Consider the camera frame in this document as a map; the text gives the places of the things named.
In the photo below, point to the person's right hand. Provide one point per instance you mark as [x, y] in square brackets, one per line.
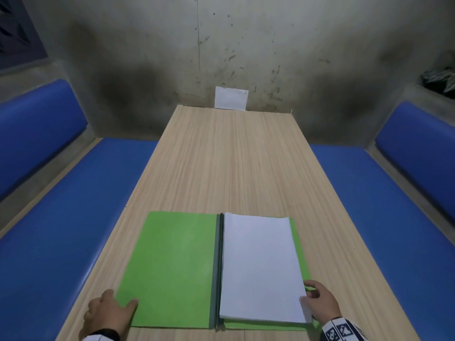
[321, 301]

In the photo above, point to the person's left hand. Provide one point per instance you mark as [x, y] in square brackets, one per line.
[106, 312]

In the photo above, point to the stack of white papers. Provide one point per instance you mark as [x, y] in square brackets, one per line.
[259, 266]

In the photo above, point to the green folder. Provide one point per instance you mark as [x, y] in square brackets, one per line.
[170, 269]

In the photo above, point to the black left wrist marker band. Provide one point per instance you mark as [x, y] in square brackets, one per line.
[101, 334]

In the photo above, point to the black wrist marker band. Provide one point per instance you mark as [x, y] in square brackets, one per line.
[343, 330]
[101, 334]

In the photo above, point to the black right wrist marker band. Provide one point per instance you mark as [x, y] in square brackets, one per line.
[343, 330]

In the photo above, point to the blue bench seat cushion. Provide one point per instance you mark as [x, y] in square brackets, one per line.
[391, 237]
[53, 245]

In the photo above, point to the blue bench backrest cushion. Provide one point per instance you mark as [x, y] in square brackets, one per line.
[35, 134]
[419, 149]

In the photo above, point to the small white card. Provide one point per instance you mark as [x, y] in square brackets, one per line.
[231, 98]

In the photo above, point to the green leafy plant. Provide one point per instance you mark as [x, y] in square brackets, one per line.
[439, 79]

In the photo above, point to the dark lattice window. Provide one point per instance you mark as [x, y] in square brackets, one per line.
[17, 31]

